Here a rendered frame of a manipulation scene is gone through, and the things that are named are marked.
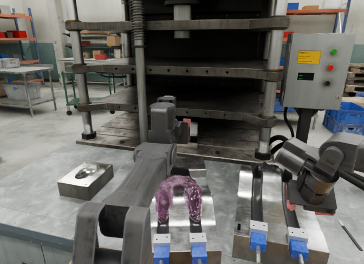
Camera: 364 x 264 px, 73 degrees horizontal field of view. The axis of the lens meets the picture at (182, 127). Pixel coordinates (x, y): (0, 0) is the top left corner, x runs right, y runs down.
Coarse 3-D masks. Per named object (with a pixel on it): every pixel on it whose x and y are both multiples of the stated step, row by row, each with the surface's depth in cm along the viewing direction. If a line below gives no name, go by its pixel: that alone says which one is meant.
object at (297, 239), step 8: (288, 232) 72; (296, 232) 72; (304, 232) 72; (288, 240) 71; (296, 240) 70; (304, 240) 70; (296, 248) 68; (304, 248) 68; (296, 256) 67; (304, 256) 67
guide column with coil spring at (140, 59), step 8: (136, 24) 138; (136, 32) 139; (136, 40) 141; (136, 48) 142; (136, 56) 144; (144, 56) 146; (136, 64) 146; (144, 64) 147; (136, 72) 148; (144, 72) 148; (136, 80) 150; (144, 80) 149; (144, 88) 151; (144, 96) 152; (144, 104) 154; (144, 112) 155; (144, 120) 157; (144, 128) 159; (144, 136) 161
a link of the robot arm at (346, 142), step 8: (336, 136) 50; (344, 136) 50; (352, 136) 50; (360, 136) 50; (328, 144) 49; (336, 144) 48; (344, 144) 47; (352, 144) 46; (360, 144) 46; (320, 152) 50; (344, 152) 47; (352, 152) 46; (360, 152) 45; (344, 160) 47; (352, 160) 46; (360, 160) 46; (344, 168) 48; (352, 168) 47; (360, 168) 46
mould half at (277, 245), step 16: (240, 176) 99; (272, 176) 98; (240, 192) 94; (272, 192) 93; (240, 208) 86; (272, 208) 87; (272, 224) 78; (304, 224) 79; (240, 240) 74; (272, 240) 72; (320, 240) 72; (240, 256) 76; (256, 256) 75; (272, 256) 73; (288, 256) 72; (320, 256) 69
